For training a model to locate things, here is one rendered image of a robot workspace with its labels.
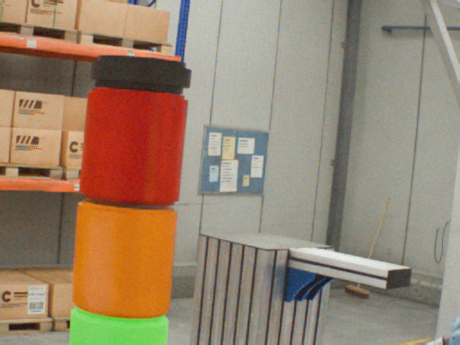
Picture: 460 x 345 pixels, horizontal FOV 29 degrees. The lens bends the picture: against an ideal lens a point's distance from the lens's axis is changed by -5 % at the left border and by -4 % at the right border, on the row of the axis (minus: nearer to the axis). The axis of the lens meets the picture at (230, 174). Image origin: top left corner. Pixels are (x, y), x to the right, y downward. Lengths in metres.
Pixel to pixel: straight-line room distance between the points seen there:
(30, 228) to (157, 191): 10.42
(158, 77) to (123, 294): 0.10
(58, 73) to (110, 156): 10.44
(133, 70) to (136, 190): 0.06
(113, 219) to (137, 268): 0.03
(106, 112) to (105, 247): 0.06
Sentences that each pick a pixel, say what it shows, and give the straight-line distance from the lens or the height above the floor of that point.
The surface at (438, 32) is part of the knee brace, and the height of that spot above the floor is 2.91.
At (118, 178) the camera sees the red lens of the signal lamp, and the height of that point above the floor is 2.28.
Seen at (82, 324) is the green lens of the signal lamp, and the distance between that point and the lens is 0.45.
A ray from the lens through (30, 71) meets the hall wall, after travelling 10.67.
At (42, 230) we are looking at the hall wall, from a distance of 10.94.
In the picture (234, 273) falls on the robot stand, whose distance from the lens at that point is 2.29.
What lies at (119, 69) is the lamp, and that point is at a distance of 0.43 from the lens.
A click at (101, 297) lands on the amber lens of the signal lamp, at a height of 2.23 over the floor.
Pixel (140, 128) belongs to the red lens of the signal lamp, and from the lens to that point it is 0.43.
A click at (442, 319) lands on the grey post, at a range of 5.30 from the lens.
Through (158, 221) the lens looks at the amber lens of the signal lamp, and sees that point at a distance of 0.44.
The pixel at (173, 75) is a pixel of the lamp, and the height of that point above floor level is 2.33.
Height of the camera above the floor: 2.31
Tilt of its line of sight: 3 degrees down
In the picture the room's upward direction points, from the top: 6 degrees clockwise
